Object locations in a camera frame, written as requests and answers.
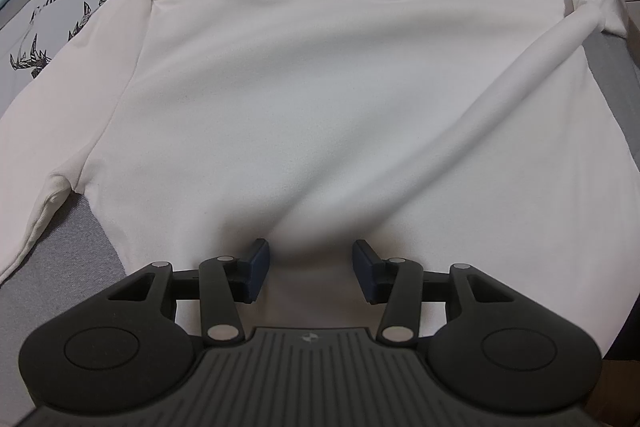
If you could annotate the brown cardboard box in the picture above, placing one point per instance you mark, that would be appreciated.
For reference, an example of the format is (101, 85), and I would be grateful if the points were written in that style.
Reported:
(620, 389)

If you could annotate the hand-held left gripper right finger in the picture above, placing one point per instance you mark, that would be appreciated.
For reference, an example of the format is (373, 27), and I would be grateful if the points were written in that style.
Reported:
(364, 271)

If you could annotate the white long-sleeved shirt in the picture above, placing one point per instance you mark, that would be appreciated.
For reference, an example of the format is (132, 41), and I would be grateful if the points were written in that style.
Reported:
(320, 107)

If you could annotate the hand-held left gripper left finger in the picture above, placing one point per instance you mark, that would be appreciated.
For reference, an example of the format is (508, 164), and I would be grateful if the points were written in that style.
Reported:
(259, 268)

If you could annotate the printed grey bed sheet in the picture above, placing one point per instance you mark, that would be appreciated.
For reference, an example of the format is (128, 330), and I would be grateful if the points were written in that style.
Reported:
(75, 2)

